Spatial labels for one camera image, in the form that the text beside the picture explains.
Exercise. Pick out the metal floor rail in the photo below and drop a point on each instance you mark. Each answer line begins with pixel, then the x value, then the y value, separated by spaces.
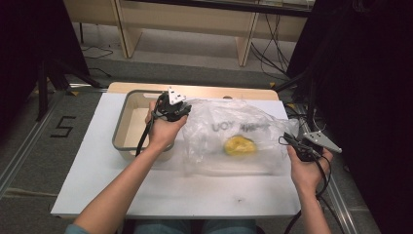
pixel 22 156
pixel 341 204

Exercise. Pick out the white board sheet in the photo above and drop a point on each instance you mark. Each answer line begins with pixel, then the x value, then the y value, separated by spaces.
pixel 181 195

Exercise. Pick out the light wooden desk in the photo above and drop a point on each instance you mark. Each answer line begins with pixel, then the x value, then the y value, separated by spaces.
pixel 188 16

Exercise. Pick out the clear plastic bag yellow smiley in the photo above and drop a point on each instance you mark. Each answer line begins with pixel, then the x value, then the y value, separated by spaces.
pixel 227 130

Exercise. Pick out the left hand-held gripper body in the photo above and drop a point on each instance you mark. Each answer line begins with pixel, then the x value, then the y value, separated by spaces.
pixel 170 109

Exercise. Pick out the person's blue jeans legs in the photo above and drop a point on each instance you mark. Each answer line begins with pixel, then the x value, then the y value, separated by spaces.
pixel 227 227

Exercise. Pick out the black metal stand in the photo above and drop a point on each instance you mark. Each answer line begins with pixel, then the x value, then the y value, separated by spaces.
pixel 311 97

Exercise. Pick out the person's left hand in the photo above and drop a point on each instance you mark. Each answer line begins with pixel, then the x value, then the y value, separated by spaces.
pixel 162 133

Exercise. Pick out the person's right hand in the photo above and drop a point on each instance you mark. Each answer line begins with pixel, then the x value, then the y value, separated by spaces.
pixel 307 175

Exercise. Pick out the black tripod stand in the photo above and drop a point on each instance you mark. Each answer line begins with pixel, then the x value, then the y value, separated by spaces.
pixel 42 97

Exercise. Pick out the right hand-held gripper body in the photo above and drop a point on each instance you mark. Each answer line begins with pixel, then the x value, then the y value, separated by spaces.
pixel 319 139

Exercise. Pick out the beige storage bin grey rim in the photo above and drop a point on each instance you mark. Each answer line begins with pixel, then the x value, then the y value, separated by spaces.
pixel 133 126

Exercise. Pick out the dark curtain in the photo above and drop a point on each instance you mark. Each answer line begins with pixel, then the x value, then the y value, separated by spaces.
pixel 373 81
pixel 32 32

